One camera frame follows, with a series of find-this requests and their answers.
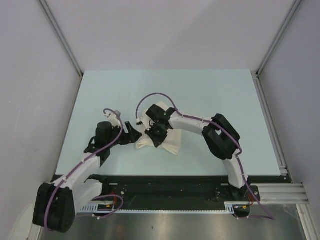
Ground white slotted cable duct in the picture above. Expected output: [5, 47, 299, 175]
[78, 201, 237, 215]

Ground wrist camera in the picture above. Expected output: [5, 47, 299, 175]
[104, 110, 121, 127]
[136, 115, 151, 130]

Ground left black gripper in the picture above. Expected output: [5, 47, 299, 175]
[106, 121, 142, 148]

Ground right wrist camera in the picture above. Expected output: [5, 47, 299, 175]
[136, 115, 151, 130]

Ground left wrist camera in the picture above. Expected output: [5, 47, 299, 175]
[104, 110, 121, 127]

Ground aluminium frame rail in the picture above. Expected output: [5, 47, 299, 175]
[256, 183, 309, 204]

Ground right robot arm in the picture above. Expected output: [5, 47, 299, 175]
[145, 104, 249, 201]

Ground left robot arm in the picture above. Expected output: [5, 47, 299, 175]
[32, 121, 142, 233]

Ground white cloth napkin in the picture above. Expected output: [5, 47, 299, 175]
[135, 101, 182, 156]

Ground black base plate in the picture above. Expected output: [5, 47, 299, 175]
[90, 174, 249, 211]

